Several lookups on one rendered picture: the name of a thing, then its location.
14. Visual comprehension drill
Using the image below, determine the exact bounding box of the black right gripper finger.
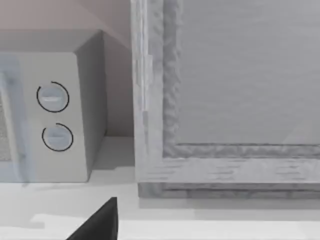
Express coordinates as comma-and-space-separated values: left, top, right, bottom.
65, 196, 119, 240

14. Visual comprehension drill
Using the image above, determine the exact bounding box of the round pale microwave knob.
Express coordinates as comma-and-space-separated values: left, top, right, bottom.
36, 80, 70, 113
41, 122, 74, 152

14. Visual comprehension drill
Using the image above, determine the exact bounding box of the pale microwave oven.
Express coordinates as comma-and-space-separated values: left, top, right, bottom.
0, 28, 108, 184

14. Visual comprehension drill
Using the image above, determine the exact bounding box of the grey cabinet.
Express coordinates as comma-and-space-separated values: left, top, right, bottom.
129, 0, 320, 201

